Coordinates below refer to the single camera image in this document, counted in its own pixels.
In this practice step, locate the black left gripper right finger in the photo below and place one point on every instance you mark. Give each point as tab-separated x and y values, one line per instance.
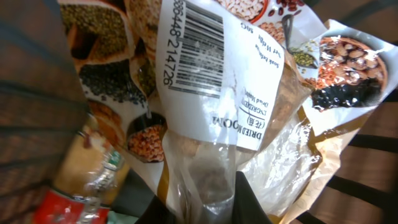
246	208

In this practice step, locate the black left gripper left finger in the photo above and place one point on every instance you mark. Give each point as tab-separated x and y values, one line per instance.
156	213

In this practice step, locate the orange spaghetti pasta package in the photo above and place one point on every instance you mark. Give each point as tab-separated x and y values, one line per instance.
81	180

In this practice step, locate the dried mushroom pouch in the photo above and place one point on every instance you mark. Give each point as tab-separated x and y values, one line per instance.
187	93

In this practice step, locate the green tissue packet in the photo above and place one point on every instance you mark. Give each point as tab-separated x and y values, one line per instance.
118	218

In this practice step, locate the grey plastic shopping basket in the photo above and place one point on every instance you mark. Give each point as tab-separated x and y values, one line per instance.
42	106

